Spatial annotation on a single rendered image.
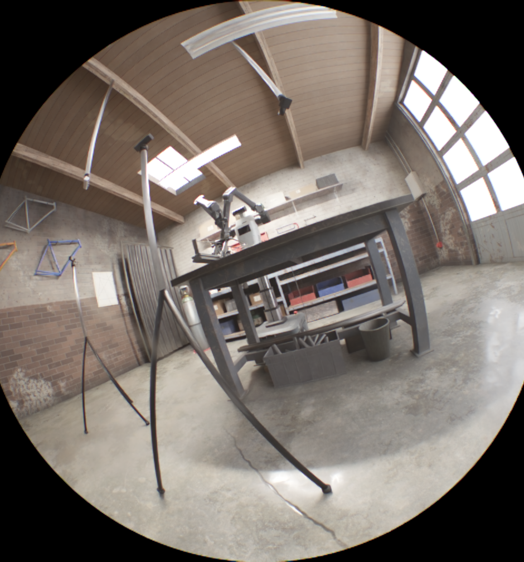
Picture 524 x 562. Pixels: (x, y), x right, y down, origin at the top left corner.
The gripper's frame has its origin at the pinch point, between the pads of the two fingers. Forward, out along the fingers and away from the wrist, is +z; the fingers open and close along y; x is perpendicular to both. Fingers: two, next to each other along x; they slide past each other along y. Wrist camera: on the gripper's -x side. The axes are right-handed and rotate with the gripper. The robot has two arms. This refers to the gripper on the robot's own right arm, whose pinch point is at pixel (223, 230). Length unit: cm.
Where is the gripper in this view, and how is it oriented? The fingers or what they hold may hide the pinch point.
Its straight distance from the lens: 157.4
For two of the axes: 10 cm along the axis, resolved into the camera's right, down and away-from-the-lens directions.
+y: 9.0, -3.0, -3.0
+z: 3.1, 9.5, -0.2
